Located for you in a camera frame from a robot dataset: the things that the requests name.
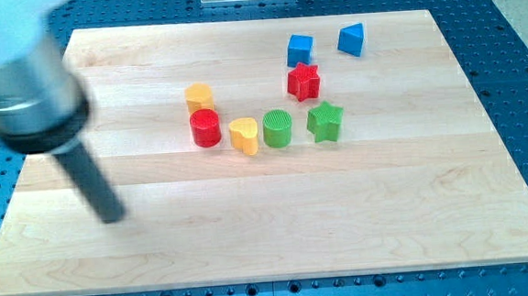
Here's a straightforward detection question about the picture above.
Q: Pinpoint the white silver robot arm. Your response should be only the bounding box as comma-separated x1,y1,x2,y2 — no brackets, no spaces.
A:
0,0,90,154

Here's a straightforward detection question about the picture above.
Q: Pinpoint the yellow heart block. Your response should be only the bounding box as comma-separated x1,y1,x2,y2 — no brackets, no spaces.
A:
228,117,259,156

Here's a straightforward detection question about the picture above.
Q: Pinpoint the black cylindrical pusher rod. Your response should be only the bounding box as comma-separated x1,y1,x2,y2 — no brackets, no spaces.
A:
54,142,126,223

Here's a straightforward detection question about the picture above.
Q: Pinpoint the green star block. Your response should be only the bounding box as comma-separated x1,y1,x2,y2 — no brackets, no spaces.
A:
306,101,344,143

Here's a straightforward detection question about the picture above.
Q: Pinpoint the blue cube block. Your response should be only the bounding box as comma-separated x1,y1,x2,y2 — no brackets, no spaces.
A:
287,34,314,68

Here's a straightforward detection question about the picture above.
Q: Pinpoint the blue triangle block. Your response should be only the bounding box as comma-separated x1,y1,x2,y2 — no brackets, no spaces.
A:
337,23,365,57

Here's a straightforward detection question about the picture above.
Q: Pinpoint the green cylinder block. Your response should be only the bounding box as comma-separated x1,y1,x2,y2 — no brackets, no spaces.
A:
262,109,292,148

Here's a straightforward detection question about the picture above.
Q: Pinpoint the light wooden board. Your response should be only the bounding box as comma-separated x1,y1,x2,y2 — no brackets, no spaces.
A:
0,10,528,296

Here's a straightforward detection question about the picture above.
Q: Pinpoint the red star block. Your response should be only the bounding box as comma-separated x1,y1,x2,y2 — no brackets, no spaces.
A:
287,62,321,102

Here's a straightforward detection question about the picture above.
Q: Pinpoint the yellow hexagon block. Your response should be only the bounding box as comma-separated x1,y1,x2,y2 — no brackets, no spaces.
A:
184,82,215,115

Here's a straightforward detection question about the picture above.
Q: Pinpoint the red cylinder block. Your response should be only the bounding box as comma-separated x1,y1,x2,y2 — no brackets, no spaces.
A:
190,108,222,148

